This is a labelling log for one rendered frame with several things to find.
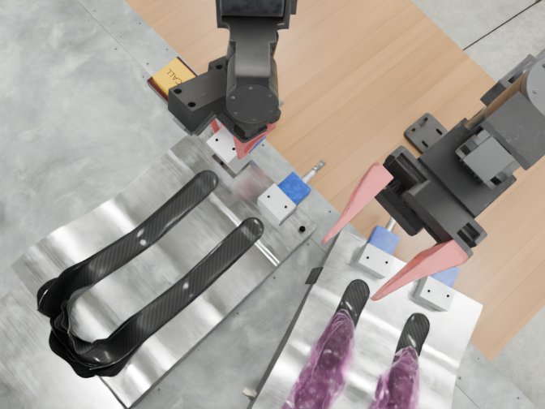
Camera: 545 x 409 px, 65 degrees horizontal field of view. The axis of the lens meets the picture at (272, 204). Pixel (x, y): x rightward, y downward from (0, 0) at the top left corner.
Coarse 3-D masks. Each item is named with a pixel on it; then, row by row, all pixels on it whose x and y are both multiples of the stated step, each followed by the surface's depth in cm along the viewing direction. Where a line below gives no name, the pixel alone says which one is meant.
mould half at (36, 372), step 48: (192, 144) 71; (144, 192) 70; (240, 192) 70; (48, 240) 62; (96, 240) 65; (192, 240) 68; (288, 240) 68; (96, 288) 61; (144, 288) 64; (240, 288) 66; (0, 336) 65; (48, 336) 66; (96, 336) 59; (192, 336) 62; (48, 384) 64; (96, 384) 64; (144, 384) 58
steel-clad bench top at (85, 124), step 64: (0, 0) 87; (64, 0) 87; (0, 64) 83; (64, 64) 84; (128, 64) 84; (0, 128) 80; (64, 128) 80; (128, 128) 81; (0, 192) 77; (64, 192) 77; (0, 256) 74; (320, 256) 77; (256, 320) 74; (0, 384) 69; (192, 384) 70; (256, 384) 71; (512, 384) 73
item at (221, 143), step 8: (280, 104) 67; (224, 128) 65; (216, 136) 65; (224, 136) 65; (232, 136) 65; (264, 136) 68; (208, 144) 65; (216, 144) 65; (224, 144) 65; (232, 144) 65; (256, 144) 68; (216, 152) 65; (224, 152) 64; (232, 152) 64; (224, 160) 64; (232, 160) 64; (240, 160) 66; (248, 160) 69; (232, 168) 66; (240, 168) 69
